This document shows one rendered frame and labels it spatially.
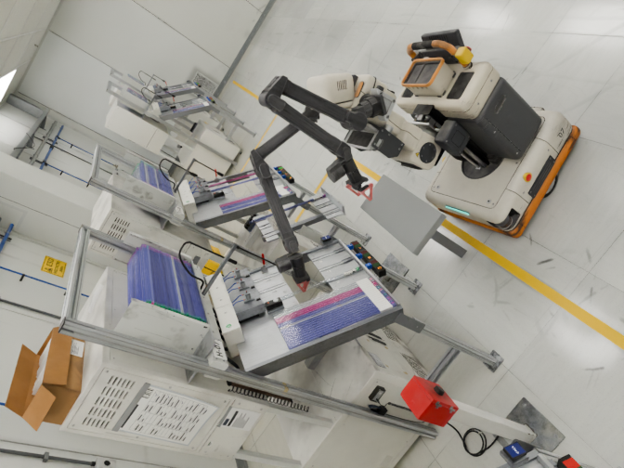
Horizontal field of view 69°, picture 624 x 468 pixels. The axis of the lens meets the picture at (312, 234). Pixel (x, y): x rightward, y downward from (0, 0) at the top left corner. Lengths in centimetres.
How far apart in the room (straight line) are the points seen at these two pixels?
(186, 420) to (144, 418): 16
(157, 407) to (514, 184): 196
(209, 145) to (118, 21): 357
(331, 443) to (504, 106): 181
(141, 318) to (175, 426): 47
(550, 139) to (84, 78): 825
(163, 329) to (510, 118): 185
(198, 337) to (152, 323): 19
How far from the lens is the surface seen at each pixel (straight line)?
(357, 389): 225
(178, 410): 196
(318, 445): 238
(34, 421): 192
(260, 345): 201
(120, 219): 308
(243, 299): 217
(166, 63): 954
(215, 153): 667
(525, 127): 257
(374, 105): 199
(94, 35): 950
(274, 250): 333
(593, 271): 251
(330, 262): 240
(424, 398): 178
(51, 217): 517
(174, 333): 186
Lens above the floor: 216
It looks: 31 degrees down
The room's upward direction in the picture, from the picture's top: 62 degrees counter-clockwise
